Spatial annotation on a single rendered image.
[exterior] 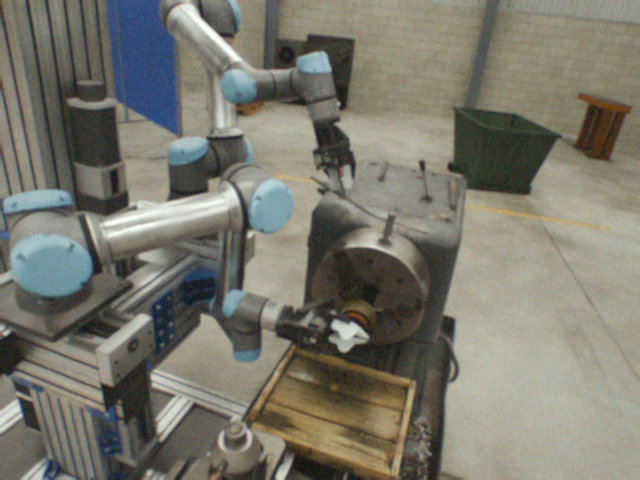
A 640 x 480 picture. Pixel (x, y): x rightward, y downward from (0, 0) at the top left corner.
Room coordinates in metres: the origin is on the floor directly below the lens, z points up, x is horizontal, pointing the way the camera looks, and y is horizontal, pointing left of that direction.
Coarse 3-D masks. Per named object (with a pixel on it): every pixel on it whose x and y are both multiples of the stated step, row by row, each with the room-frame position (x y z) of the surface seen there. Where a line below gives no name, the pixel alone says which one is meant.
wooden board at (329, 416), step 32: (288, 352) 0.96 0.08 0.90; (288, 384) 0.86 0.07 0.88; (320, 384) 0.87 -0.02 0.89; (352, 384) 0.88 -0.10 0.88; (384, 384) 0.90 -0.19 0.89; (288, 416) 0.76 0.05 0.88; (320, 416) 0.77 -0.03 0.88; (352, 416) 0.78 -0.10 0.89; (384, 416) 0.79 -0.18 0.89; (288, 448) 0.68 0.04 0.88; (320, 448) 0.66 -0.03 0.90; (352, 448) 0.69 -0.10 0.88; (384, 448) 0.70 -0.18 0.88
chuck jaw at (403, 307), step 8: (376, 296) 0.98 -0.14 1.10; (384, 296) 0.99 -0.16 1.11; (392, 296) 0.99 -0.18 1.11; (400, 296) 0.98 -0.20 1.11; (376, 304) 0.95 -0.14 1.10; (384, 304) 0.95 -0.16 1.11; (392, 304) 0.95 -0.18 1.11; (400, 304) 0.95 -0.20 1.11; (408, 304) 0.95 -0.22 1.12; (416, 304) 0.97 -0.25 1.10; (376, 312) 0.92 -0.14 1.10; (384, 312) 0.93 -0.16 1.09; (392, 312) 0.93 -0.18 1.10; (400, 312) 0.94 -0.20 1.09; (408, 312) 0.94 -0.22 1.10; (376, 320) 0.92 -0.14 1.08; (392, 320) 0.93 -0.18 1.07
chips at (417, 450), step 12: (408, 432) 1.03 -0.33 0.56; (420, 432) 1.03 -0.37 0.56; (432, 432) 1.05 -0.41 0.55; (408, 444) 0.95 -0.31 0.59; (420, 444) 0.95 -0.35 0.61; (432, 444) 1.00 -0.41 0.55; (408, 456) 0.91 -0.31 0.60; (420, 456) 0.92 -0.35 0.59; (432, 456) 0.96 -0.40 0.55; (408, 468) 0.87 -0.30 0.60; (420, 468) 0.88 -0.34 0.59; (432, 468) 0.92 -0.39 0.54
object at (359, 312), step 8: (344, 304) 0.93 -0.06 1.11; (352, 304) 0.92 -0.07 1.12; (360, 304) 0.91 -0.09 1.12; (368, 304) 0.94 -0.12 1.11; (344, 312) 0.90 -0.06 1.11; (352, 312) 0.89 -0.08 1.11; (360, 312) 0.89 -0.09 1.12; (368, 312) 0.90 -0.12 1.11; (352, 320) 0.86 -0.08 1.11; (360, 320) 0.86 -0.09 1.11; (368, 320) 0.88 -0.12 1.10; (368, 328) 0.87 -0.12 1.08
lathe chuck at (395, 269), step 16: (352, 240) 1.06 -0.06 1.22; (368, 240) 1.05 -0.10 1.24; (352, 256) 1.02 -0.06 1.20; (368, 256) 1.01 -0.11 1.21; (384, 256) 1.00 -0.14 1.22; (400, 256) 1.00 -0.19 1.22; (416, 256) 1.06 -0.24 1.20; (320, 272) 1.04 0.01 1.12; (368, 272) 1.01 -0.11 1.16; (384, 272) 1.00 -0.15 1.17; (400, 272) 0.99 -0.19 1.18; (416, 272) 0.99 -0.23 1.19; (320, 288) 1.04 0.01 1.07; (336, 288) 1.03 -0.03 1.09; (384, 288) 1.00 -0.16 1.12; (400, 288) 0.99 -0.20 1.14; (416, 288) 0.98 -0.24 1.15; (336, 304) 1.03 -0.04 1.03; (384, 320) 0.99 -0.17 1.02; (400, 320) 0.98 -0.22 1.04; (416, 320) 0.97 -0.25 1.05; (368, 336) 1.00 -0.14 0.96; (384, 336) 0.99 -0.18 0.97; (400, 336) 0.98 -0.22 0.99
